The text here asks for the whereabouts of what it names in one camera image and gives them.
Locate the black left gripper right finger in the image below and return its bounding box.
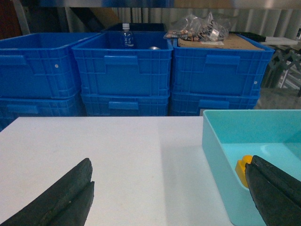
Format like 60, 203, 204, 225
245, 155, 301, 226

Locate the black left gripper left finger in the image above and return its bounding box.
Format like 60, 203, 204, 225
1, 158, 95, 226

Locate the yellow toy block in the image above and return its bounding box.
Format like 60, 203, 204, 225
235, 155, 253, 188

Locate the light blue plastic tray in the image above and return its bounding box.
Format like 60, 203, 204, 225
202, 110, 301, 226

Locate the blue crate lower middle stack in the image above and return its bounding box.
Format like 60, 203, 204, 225
81, 94, 170, 117

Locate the blue crate stack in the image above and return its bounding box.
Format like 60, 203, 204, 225
81, 94, 170, 117
169, 91, 260, 116

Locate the blue crate lower left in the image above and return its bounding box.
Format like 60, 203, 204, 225
0, 93, 87, 130

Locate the expandable roller conveyor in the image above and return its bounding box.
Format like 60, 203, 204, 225
261, 45, 301, 97

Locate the blue crate lower right stack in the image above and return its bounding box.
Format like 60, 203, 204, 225
169, 91, 260, 116

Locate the blue crate upper left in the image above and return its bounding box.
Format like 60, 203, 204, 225
0, 32, 97, 99

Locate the blue crate with bottle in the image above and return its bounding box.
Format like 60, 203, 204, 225
72, 32, 173, 96

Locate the blue crate with cardboard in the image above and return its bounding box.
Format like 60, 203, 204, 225
171, 39, 274, 96

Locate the brown cardboard sheet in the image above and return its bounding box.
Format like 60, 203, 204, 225
178, 34, 264, 50

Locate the clear plastic water bottle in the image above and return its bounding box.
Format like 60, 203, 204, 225
121, 23, 134, 48

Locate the metal can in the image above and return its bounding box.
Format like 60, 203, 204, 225
149, 46, 160, 50

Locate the plastic bag of parts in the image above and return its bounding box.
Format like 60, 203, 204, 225
164, 12, 232, 42

